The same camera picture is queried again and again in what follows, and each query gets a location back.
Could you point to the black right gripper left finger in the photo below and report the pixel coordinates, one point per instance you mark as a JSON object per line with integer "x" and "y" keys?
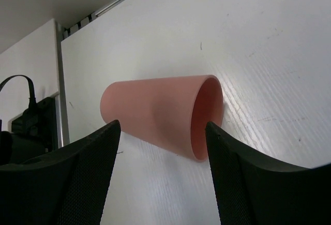
{"x": 65, "y": 186}

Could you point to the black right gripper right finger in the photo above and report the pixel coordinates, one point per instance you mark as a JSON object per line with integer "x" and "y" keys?
{"x": 254, "y": 188}

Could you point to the salmon pink cup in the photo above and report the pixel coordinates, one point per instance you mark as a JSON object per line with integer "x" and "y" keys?
{"x": 170, "y": 113}

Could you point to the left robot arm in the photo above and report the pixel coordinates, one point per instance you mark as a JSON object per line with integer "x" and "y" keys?
{"x": 34, "y": 132}

